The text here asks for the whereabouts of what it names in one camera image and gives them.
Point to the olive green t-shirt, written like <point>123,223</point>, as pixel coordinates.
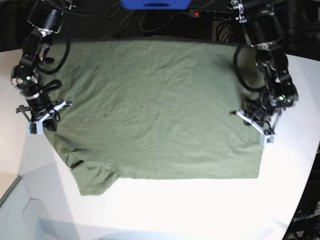
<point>151,109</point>

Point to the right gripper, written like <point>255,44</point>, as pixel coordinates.
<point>43,109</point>

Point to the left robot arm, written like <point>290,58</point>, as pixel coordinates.
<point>263,32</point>

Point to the black power strip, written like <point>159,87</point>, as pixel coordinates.
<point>210,14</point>

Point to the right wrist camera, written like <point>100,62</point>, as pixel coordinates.
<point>35,128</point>

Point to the blue box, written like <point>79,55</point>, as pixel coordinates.
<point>155,4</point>

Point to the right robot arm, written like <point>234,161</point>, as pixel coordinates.
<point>46,19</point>

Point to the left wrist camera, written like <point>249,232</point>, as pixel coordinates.
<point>267,139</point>

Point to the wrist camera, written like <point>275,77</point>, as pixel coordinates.
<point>267,139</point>
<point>35,128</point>

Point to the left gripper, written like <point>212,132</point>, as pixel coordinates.
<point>261,115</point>

